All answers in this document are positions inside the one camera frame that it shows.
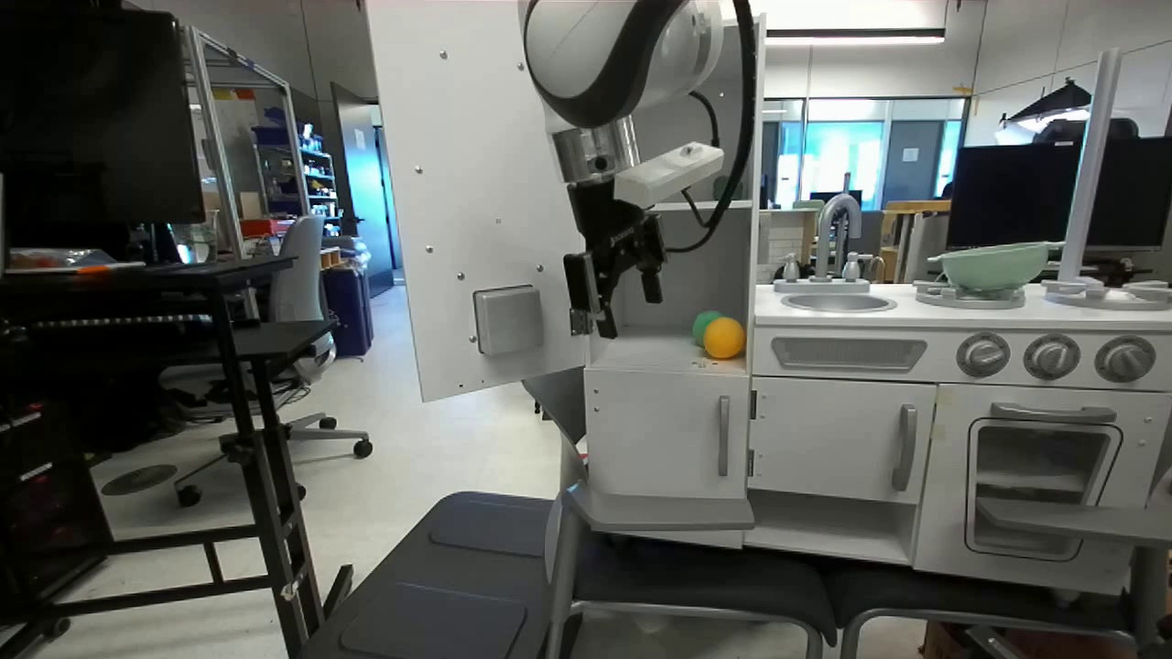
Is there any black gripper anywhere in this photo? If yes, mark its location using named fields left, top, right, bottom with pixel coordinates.
left=563, top=185, right=667, bottom=337

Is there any yellow plushie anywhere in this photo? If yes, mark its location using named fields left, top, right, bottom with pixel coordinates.
left=700, top=314, right=747, bottom=362

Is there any white top cabinet door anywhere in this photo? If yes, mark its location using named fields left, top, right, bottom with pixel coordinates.
left=366, top=0, right=584, bottom=399

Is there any green plushie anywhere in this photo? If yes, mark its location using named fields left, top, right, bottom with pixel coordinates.
left=693, top=312, right=722, bottom=349

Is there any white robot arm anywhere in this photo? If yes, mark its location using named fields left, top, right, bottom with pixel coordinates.
left=520, top=0, right=725, bottom=337

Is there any lower left cabinet door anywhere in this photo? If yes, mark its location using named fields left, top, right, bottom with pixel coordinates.
left=584, top=370, right=747, bottom=502

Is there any lower middle cabinet door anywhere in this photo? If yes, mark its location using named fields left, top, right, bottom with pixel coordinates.
left=747, top=379, right=938, bottom=506

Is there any white toy kitchen cabinet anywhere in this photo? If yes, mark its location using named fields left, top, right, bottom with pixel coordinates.
left=566, top=0, right=1172, bottom=600

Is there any toy oven door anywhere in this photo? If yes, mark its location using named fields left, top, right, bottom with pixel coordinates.
left=910, top=385, right=1168, bottom=595

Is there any grey toy sink basin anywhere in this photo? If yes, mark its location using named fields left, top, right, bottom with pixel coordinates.
left=780, top=293, right=893, bottom=312

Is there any grey toy faucet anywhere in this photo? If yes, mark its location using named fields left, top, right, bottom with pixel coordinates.
left=772, top=191, right=869, bottom=293

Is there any grey folding chair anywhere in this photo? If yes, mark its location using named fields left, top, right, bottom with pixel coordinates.
left=299, top=487, right=1168, bottom=659

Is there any grey stove knob left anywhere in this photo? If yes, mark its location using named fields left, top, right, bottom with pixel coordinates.
left=957, top=333, right=1010, bottom=379

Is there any grey stove knob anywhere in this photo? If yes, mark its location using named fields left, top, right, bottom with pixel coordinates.
left=1093, top=337, right=1158, bottom=385
left=957, top=333, right=1010, bottom=379
left=1024, top=333, right=1081, bottom=382

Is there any mint green bowl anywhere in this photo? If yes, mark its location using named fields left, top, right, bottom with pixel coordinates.
left=933, top=242, right=1053, bottom=298

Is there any black desk stand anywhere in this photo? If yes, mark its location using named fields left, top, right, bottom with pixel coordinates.
left=0, top=252, right=343, bottom=659

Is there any white office chair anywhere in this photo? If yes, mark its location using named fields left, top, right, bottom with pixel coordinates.
left=157, top=214, right=378, bottom=509

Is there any grey stove knob middle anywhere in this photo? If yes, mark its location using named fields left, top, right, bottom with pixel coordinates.
left=1024, top=333, right=1081, bottom=382

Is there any grey stove knob right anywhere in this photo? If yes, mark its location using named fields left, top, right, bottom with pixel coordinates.
left=1093, top=337, right=1158, bottom=385

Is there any black monitor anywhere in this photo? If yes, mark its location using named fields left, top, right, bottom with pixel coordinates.
left=0, top=0, right=205, bottom=257

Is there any grey door handle block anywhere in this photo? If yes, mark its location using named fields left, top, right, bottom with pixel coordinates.
left=473, top=285, right=540, bottom=359

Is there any black cable bundle sleeve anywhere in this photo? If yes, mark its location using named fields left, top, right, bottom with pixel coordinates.
left=662, top=0, right=760, bottom=260

